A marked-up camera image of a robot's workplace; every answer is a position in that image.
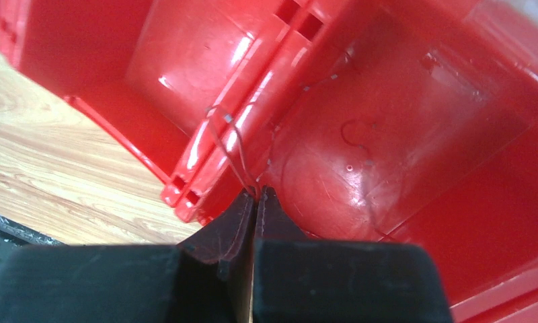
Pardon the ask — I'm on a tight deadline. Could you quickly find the dark purple thin wire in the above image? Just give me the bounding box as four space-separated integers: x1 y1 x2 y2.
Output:
205 73 341 197

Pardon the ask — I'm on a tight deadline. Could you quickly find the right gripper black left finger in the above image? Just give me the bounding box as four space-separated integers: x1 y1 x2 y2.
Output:
0 192 255 322

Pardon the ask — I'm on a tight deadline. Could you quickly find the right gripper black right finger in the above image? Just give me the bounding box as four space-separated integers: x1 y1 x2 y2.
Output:
252 186 453 322

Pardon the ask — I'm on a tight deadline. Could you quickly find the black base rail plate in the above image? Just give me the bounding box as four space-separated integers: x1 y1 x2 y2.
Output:
0 215 63 268

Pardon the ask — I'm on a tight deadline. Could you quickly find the red compartment tray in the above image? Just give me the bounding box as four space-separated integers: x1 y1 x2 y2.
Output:
0 1 538 322

